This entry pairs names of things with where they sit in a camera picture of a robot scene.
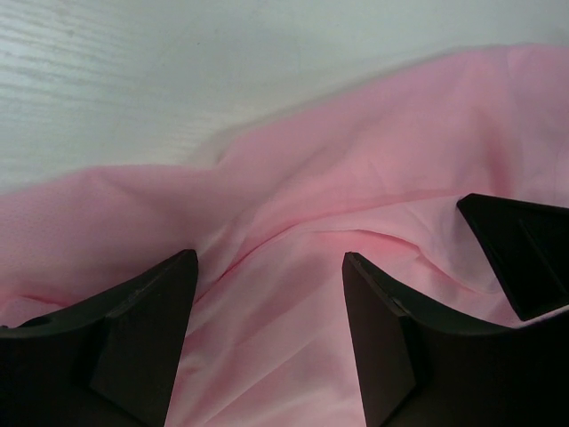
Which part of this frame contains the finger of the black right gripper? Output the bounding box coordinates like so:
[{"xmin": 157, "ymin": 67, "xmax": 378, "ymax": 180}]
[{"xmin": 457, "ymin": 194, "xmax": 568, "ymax": 321}]

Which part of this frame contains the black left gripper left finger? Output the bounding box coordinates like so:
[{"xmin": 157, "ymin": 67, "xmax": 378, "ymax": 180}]
[{"xmin": 1, "ymin": 250, "xmax": 198, "ymax": 426}]

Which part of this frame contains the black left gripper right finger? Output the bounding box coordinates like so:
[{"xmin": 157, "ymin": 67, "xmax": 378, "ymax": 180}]
[{"xmin": 342, "ymin": 253, "xmax": 568, "ymax": 426}]

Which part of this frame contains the pink t shirt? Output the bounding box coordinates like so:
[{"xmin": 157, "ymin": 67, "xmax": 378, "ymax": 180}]
[{"xmin": 1, "ymin": 45, "xmax": 568, "ymax": 426}]

